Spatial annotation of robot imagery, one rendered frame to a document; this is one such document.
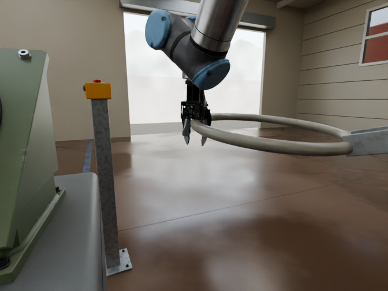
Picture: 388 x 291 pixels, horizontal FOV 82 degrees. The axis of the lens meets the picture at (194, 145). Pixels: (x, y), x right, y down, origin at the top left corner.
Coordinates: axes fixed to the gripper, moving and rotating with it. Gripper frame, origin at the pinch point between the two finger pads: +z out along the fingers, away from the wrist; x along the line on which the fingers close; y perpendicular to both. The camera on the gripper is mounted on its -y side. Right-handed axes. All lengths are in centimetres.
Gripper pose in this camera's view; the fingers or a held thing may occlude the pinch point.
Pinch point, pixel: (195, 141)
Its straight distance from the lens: 76.9
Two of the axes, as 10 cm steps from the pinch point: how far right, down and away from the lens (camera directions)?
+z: -0.4, 9.6, 2.7
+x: 9.7, 0.9, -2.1
